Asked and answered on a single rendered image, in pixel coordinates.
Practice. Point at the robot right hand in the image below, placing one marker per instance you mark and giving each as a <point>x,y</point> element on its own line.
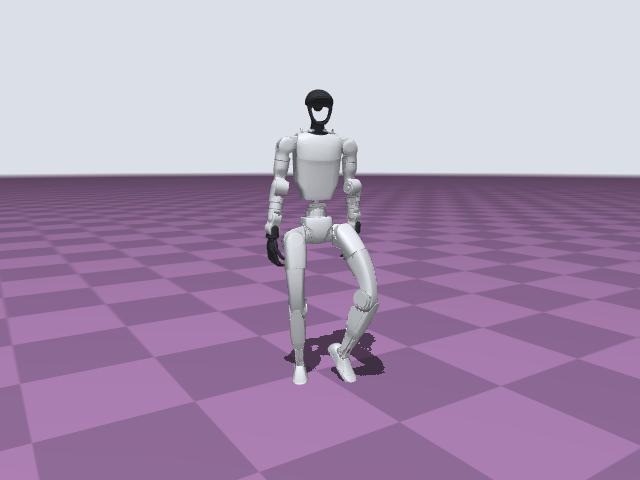
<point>272,246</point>

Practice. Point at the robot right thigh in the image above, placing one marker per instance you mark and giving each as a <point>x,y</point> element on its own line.
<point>294,244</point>

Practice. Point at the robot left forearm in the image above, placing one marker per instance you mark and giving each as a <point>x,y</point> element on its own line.
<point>353,208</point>

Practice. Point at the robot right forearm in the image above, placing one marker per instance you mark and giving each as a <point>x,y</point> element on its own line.
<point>275,209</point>

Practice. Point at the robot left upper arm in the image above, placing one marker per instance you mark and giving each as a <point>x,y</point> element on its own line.
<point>349,166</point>

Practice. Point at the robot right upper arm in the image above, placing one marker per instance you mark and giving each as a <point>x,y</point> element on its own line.
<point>284,146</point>

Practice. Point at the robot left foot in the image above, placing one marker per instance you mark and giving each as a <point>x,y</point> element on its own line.
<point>343,366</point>

